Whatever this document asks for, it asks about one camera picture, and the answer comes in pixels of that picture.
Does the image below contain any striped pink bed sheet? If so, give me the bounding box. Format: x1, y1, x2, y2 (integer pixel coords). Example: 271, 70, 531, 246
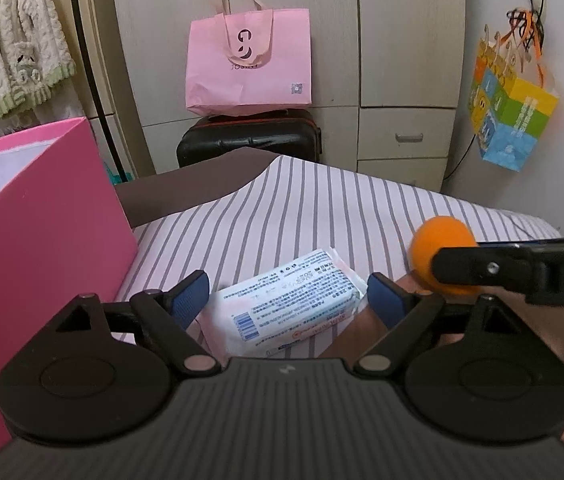
112, 146, 564, 461

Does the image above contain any grey wardrobe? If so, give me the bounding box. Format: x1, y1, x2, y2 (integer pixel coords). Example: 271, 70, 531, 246
70, 0, 465, 191

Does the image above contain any colourful paper gift bag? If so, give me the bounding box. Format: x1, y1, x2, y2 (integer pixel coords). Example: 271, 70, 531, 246
468, 28, 559, 172

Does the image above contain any black suitcase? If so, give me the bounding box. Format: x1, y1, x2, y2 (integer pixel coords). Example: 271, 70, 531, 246
176, 108, 322, 167

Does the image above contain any white tissue pack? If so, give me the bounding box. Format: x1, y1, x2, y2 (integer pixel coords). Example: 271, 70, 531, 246
198, 248, 367, 363

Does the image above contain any black clothes rack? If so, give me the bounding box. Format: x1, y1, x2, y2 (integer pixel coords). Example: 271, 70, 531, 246
65, 0, 132, 183

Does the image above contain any orange foam ball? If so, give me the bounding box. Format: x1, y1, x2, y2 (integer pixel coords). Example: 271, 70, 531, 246
408, 216, 478, 296

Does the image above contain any thin black cable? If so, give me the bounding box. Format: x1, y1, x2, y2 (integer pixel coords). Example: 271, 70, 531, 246
441, 131, 478, 194

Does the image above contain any pink storage box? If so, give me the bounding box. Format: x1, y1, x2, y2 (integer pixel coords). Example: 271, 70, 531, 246
0, 118, 138, 448

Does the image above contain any pink paper shopping bag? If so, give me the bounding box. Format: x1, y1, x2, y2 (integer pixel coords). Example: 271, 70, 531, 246
186, 0, 312, 117

